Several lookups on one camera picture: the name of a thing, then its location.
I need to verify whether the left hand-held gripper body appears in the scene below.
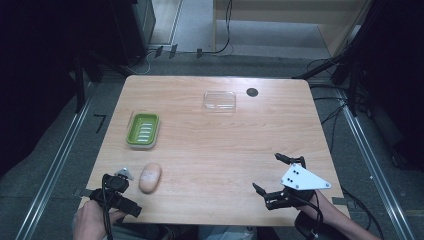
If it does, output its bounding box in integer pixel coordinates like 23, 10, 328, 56
89, 167, 143, 219

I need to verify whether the beige soap bar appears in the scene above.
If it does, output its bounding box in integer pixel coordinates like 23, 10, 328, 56
138, 162, 163, 195

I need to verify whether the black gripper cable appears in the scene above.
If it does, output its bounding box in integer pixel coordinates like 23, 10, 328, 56
289, 191, 325, 240
101, 173, 115, 240

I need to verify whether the white floor cable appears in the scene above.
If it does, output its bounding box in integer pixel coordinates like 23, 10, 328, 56
128, 49, 158, 76

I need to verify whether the black cabinet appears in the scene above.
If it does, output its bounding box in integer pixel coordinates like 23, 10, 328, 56
108, 0, 157, 66

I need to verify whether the black hanging cable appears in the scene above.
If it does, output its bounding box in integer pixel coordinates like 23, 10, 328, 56
201, 0, 234, 56

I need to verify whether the black rounded object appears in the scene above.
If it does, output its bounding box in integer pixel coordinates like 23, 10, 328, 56
294, 211, 322, 240

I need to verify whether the green soap dish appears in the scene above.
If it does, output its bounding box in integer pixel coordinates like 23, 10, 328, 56
125, 112, 161, 150

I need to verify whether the person's right hand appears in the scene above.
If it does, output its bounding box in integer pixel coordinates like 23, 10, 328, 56
295, 191, 330, 215

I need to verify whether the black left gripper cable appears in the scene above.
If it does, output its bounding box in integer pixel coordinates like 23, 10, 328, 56
101, 173, 115, 240

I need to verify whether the person's left hand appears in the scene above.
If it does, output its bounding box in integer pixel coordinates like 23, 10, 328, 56
72, 199, 126, 240

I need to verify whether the light wooden furniture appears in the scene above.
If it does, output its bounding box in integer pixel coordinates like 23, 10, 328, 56
212, 0, 373, 58

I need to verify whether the black metal stand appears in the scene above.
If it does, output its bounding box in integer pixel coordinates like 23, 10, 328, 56
73, 54, 87, 114
292, 29, 363, 118

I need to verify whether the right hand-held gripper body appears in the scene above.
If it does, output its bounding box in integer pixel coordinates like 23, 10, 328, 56
280, 163, 332, 209

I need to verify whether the black curtain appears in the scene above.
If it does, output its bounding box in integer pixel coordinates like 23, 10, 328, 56
346, 0, 424, 171
0, 0, 134, 178

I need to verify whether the black floor cable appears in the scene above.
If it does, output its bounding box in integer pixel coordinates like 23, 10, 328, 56
313, 94, 348, 154

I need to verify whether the metal floor rail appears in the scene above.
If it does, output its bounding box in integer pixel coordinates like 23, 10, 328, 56
14, 81, 96, 240
334, 88, 416, 240

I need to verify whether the clear plastic lid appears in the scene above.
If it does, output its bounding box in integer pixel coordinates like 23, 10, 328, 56
202, 90, 238, 114

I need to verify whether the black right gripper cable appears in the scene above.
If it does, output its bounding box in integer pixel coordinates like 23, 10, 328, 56
289, 191, 325, 240

